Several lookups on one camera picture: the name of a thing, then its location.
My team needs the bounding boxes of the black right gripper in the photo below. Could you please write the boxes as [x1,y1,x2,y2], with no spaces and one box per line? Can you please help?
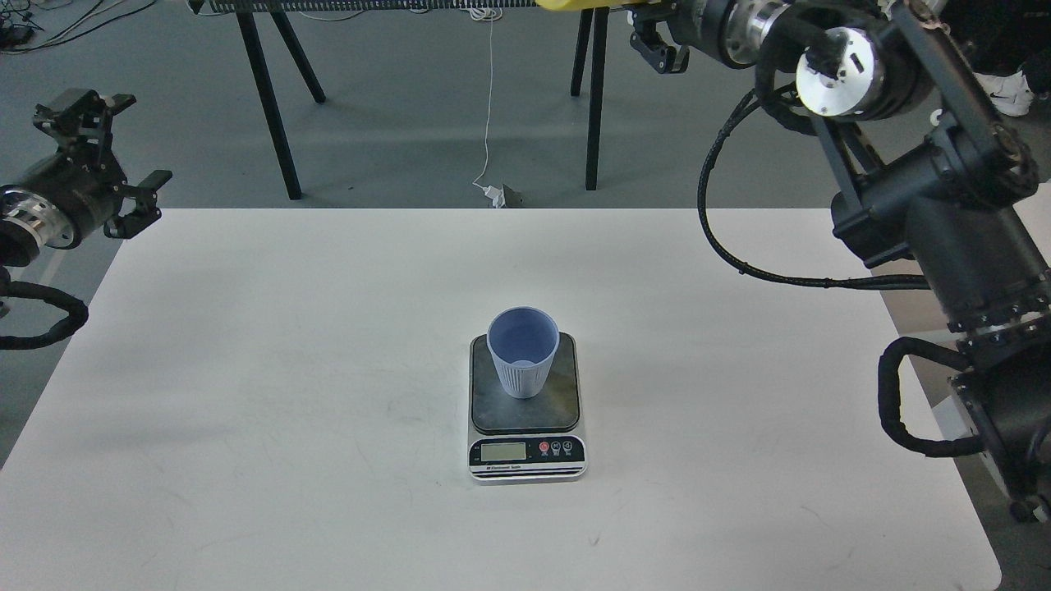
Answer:
[628,1,764,75]

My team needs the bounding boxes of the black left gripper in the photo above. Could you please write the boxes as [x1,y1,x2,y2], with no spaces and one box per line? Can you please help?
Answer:
[1,89,173,251]

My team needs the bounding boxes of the yellow squeeze bottle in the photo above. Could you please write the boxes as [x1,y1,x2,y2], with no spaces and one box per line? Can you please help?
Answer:
[535,0,650,11]

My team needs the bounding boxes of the blue ribbed plastic cup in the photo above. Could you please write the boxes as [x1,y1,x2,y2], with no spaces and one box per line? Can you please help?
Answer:
[485,306,562,399]

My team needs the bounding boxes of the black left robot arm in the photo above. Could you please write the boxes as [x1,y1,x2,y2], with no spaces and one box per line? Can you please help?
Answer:
[1,89,172,350]

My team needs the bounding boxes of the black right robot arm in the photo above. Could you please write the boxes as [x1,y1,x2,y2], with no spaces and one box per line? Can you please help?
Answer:
[626,1,1050,523]

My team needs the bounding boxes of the digital kitchen scale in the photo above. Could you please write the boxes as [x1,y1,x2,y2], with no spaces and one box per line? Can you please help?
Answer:
[466,332,589,485]

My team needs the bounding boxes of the black trestle table background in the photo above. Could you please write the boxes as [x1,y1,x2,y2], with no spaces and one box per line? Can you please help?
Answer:
[179,7,633,208]

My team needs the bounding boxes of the white power adapter on floor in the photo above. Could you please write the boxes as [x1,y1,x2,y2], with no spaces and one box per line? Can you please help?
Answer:
[483,184,523,208]

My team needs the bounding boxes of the white sneaker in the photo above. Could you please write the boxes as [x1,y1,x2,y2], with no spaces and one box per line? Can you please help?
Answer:
[975,70,1035,117]

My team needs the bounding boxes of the black cables on floor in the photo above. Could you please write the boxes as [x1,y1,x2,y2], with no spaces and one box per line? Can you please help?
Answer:
[0,0,157,57]

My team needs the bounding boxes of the white hanging cable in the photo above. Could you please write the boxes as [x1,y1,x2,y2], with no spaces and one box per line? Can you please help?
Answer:
[470,7,503,193]

